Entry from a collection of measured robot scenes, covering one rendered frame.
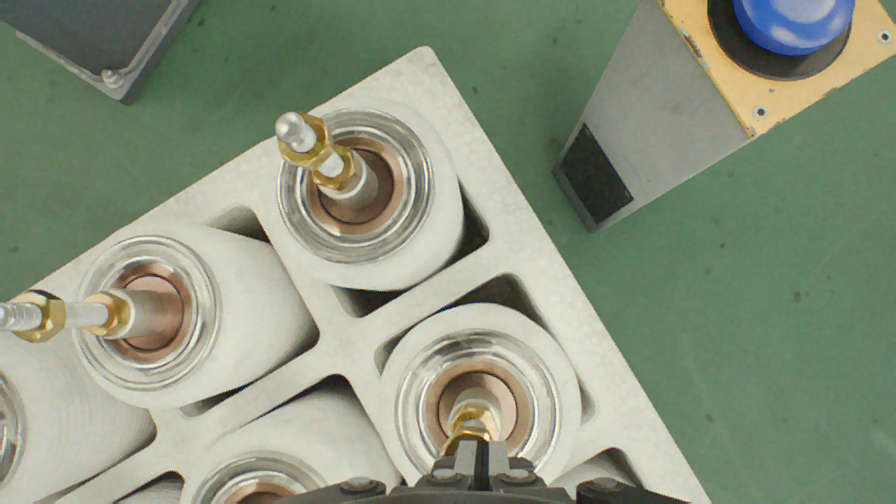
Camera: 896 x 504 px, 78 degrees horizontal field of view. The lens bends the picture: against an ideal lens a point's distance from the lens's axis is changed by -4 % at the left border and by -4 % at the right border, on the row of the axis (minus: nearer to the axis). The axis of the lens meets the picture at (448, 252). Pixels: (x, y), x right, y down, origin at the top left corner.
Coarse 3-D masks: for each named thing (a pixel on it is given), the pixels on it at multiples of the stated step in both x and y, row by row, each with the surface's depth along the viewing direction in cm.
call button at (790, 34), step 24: (744, 0) 19; (768, 0) 19; (792, 0) 19; (816, 0) 19; (840, 0) 19; (744, 24) 19; (768, 24) 19; (792, 24) 19; (816, 24) 19; (840, 24) 19; (768, 48) 19; (792, 48) 19; (816, 48) 19
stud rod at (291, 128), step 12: (288, 120) 18; (300, 120) 18; (276, 132) 18; (288, 132) 18; (300, 132) 18; (312, 132) 19; (288, 144) 18; (300, 144) 18; (312, 144) 19; (336, 156) 22; (324, 168) 22; (336, 168) 22
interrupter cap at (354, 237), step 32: (352, 128) 27; (384, 128) 27; (384, 160) 27; (416, 160) 27; (288, 192) 27; (320, 192) 27; (384, 192) 27; (416, 192) 27; (288, 224) 27; (320, 224) 27; (352, 224) 27; (384, 224) 27; (416, 224) 27; (320, 256) 27; (352, 256) 27; (384, 256) 26
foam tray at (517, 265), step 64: (448, 128) 34; (192, 192) 35; (256, 192) 35; (512, 192) 34; (512, 256) 34; (320, 320) 34; (384, 320) 34; (576, 320) 33; (256, 384) 34; (320, 384) 44; (192, 448) 34; (576, 448) 32; (640, 448) 32
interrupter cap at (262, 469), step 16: (224, 464) 26; (240, 464) 26; (256, 464) 26; (272, 464) 26; (288, 464) 26; (304, 464) 26; (208, 480) 26; (224, 480) 26; (240, 480) 26; (256, 480) 26; (272, 480) 26; (288, 480) 26; (304, 480) 26; (320, 480) 26; (208, 496) 26; (224, 496) 26; (240, 496) 26; (256, 496) 26; (272, 496) 26; (288, 496) 26
